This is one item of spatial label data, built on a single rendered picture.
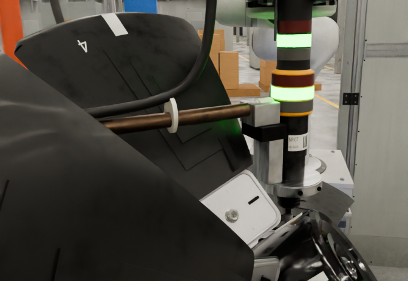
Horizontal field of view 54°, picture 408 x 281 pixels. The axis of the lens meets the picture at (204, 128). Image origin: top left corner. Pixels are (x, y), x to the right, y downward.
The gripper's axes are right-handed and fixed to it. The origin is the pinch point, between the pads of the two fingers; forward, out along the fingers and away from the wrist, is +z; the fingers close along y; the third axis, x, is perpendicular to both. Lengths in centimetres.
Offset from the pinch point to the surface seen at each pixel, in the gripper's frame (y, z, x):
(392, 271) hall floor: -70, -180, -143
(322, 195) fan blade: -5.9, -16.3, -28.4
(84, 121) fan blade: 9.6, 26.6, -7.7
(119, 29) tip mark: 18.5, -1.3, -3.7
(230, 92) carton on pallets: 82, -745, -123
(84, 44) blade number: 20.9, 2.8, -5.2
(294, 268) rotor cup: -0.2, 12.7, -22.7
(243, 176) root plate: 4.5, 3.4, -18.6
